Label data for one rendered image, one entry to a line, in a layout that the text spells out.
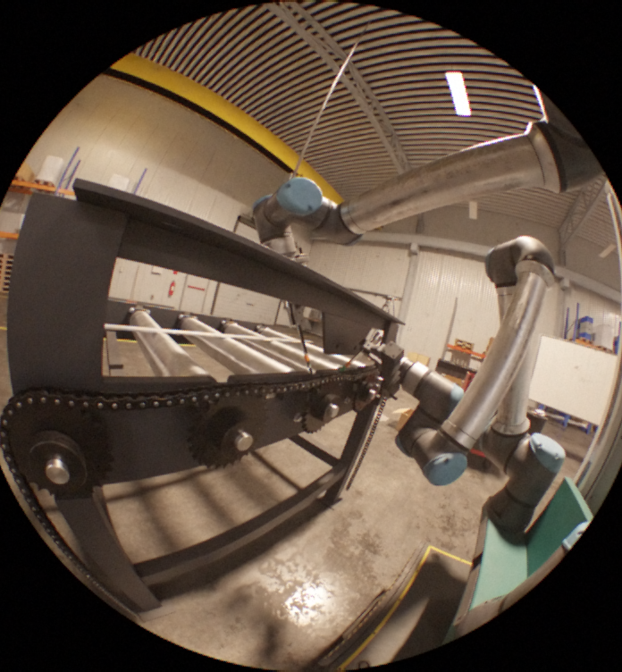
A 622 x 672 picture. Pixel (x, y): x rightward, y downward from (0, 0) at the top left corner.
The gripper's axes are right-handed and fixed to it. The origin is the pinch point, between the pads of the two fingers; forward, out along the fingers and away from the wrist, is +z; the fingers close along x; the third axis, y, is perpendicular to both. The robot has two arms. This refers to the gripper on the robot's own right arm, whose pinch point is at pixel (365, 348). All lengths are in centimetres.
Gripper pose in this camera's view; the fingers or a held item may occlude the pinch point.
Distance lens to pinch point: 72.9
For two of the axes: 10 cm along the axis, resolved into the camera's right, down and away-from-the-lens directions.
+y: 7.6, -5.7, 3.1
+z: -5.9, -4.2, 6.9
